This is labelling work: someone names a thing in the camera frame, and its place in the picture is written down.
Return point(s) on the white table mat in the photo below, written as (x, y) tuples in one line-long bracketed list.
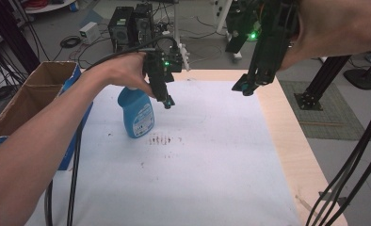
[(190, 163)]

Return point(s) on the blue spray bottle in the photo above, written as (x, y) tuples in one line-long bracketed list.
[(138, 116)]

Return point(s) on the person's left hand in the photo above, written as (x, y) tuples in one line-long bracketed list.
[(124, 70)]

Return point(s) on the black computer tower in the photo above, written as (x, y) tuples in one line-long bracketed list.
[(120, 28), (144, 25)]

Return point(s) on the green floor mat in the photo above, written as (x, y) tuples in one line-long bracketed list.
[(337, 122)]

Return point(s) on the black metal frame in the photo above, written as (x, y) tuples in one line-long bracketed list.
[(11, 34)]

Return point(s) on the person's right hand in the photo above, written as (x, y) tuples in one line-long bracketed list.
[(337, 28)]

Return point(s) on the black metal stand post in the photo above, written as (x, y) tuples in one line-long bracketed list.
[(323, 81)]

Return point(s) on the small white device box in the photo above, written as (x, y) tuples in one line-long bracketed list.
[(89, 32)]

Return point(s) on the round white table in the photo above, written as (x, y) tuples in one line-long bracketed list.
[(48, 6)]

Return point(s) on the cardboard box with blue sides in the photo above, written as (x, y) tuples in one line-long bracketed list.
[(33, 100)]

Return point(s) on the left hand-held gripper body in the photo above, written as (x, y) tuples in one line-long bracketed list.
[(161, 64)]

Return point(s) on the round black stand base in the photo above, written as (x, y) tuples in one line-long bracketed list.
[(362, 79)]

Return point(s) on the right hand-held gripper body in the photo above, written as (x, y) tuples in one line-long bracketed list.
[(268, 37)]

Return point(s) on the white stand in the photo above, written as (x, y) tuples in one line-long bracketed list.
[(182, 50)]

